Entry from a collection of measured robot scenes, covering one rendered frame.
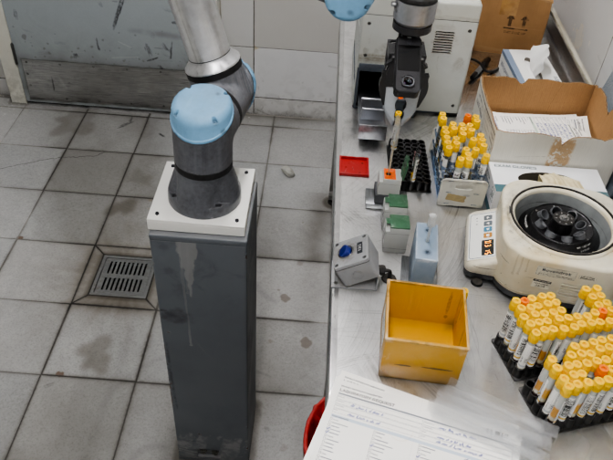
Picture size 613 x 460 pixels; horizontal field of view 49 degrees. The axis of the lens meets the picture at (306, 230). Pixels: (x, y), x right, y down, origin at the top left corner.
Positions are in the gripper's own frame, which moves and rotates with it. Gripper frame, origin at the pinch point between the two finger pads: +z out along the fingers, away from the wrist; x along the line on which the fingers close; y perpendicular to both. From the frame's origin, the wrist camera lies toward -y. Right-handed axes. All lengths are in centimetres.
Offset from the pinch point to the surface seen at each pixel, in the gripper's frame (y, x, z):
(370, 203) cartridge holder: -2.4, 3.1, 19.2
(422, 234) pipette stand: -20.9, -5.2, 10.6
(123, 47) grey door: 163, 105, 74
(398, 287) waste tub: -33.7, -0.2, 12.1
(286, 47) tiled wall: 169, 32, 71
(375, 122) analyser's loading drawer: 25.2, 1.7, 16.6
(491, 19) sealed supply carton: 75, -32, 10
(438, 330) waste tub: -36.1, -8.4, 19.8
